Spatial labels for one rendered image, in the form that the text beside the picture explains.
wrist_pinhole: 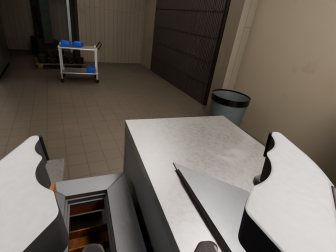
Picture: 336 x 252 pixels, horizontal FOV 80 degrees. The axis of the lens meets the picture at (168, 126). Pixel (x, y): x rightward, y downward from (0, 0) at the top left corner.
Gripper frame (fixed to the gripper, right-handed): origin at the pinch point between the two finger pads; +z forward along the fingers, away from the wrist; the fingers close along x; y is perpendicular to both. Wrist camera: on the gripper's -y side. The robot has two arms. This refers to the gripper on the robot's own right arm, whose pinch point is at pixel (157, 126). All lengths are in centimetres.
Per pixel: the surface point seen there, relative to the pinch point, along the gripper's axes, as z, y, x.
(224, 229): 21.5, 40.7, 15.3
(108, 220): 40, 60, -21
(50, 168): 74, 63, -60
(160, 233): 27, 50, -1
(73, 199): 47, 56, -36
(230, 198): 32, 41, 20
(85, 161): 175, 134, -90
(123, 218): 38, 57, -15
